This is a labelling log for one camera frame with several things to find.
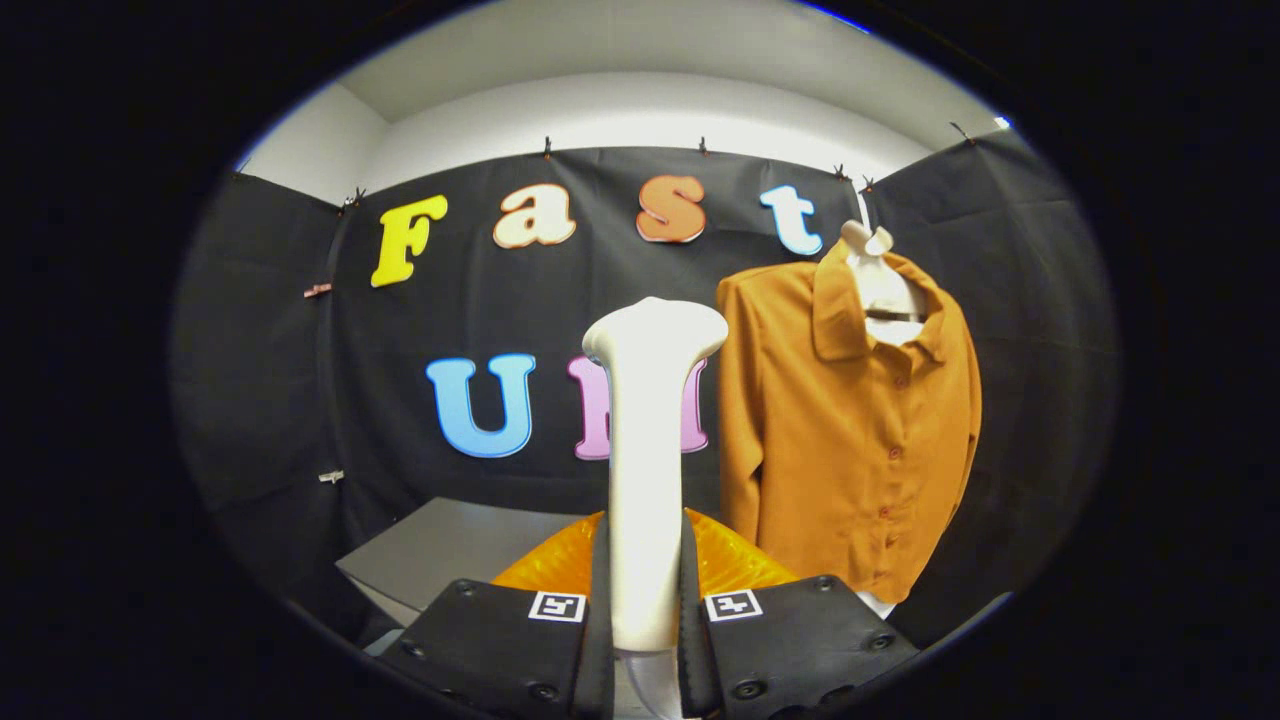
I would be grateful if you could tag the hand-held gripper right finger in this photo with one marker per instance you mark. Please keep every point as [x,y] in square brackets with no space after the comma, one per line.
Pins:
[692,650]

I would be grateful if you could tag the white stand base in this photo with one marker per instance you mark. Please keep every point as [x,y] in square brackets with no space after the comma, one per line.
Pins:
[878,603]

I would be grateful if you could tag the white garment steamer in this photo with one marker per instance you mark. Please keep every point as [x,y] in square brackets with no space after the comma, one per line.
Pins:
[648,450]

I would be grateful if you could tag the grey cabinet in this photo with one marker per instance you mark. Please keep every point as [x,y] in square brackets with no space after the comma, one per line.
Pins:
[450,550]

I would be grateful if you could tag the white garment hanger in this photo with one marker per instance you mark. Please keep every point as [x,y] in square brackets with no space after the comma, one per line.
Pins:
[885,290]

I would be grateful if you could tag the black backdrop cloth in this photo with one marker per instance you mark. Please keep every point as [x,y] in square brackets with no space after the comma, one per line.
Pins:
[560,300]

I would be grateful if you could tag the orange button shirt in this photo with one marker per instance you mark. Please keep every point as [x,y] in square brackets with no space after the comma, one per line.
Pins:
[830,430]

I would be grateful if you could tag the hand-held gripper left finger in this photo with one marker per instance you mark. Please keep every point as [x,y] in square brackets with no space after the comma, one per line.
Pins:
[602,650]

